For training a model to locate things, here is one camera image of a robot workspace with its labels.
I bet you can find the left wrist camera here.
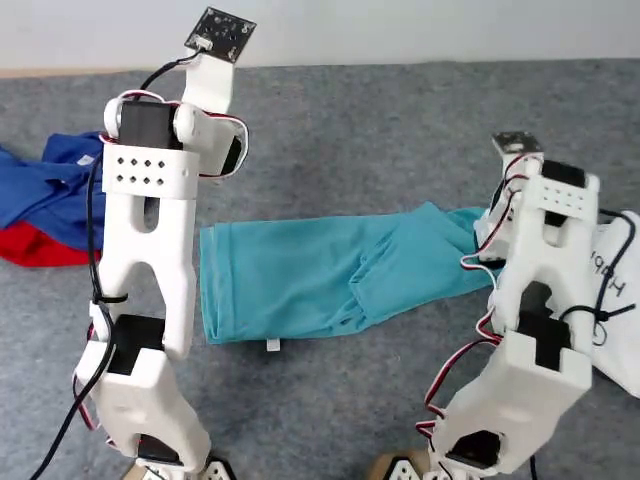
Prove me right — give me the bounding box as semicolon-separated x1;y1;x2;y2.
181;6;258;114

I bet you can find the white shirt with black print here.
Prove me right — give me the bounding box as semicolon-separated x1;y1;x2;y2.
587;209;640;400

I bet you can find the black cable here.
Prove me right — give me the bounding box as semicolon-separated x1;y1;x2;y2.
558;208;637;348
28;53;202;480

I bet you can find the red shirt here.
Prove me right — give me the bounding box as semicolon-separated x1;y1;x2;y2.
0;219;104;270

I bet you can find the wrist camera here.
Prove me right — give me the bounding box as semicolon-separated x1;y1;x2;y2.
181;6;258;114
490;130;546;164

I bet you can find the blue shirt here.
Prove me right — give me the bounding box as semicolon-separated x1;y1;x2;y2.
0;130;109;252

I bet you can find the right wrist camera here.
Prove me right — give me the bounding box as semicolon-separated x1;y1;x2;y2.
490;130;546;164

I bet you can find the teal shirt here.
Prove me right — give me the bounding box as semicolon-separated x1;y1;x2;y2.
199;200;507;347

